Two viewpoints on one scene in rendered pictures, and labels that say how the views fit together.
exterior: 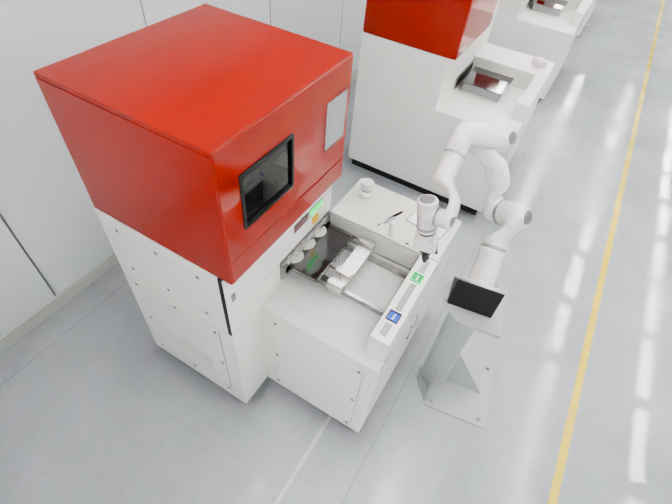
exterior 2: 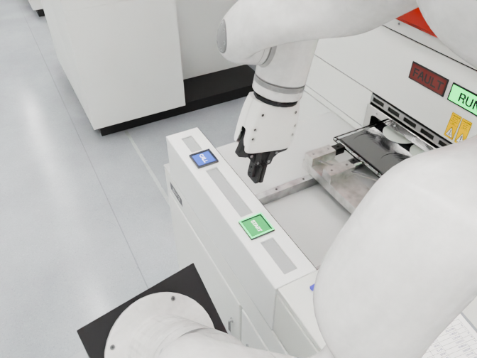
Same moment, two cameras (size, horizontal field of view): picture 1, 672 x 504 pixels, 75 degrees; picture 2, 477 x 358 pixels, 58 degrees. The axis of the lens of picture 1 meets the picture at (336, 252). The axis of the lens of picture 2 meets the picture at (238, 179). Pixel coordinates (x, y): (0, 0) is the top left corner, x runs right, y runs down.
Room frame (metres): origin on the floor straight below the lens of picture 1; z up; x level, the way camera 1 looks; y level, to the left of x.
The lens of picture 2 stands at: (1.64, -0.92, 1.63)
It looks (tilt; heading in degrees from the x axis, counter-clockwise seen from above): 41 degrees down; 125
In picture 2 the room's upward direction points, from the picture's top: straight up
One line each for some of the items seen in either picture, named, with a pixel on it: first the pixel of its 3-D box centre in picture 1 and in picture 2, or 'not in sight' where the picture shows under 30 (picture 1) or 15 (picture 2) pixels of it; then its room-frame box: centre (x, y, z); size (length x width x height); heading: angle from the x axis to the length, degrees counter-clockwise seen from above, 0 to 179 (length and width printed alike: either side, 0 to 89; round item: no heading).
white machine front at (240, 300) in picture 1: (283, 249); (388, 84); (1.34, 0.24, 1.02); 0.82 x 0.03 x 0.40; 154
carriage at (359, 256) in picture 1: (351, 266); (355, 197); (1.42, -0.09, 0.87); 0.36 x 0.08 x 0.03; 154
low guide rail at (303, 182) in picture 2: (340, 290); (315, 177); (1.28, -0.04, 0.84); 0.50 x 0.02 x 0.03; 64
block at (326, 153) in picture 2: (335, 283); (320, 155); (1.28, -0.02, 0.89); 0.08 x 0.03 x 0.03; 64
